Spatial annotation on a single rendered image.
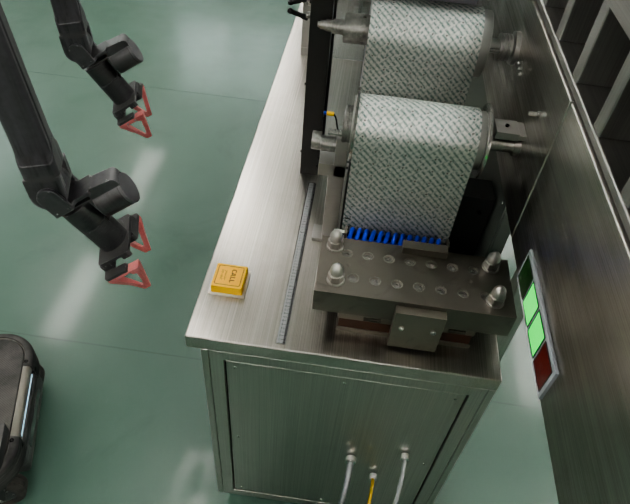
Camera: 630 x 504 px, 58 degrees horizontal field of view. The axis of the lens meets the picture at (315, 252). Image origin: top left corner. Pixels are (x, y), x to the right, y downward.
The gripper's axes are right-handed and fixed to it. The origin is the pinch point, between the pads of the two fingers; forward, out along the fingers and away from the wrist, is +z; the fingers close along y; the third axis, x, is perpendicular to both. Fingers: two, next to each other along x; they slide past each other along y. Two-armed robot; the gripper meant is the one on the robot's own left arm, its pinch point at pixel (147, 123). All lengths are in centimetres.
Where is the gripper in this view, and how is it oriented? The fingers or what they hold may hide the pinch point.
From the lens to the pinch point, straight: 154.6
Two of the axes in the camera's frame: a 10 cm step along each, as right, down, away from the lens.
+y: -1.9, -7.1, 6.8
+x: -8.9, 4.2, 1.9
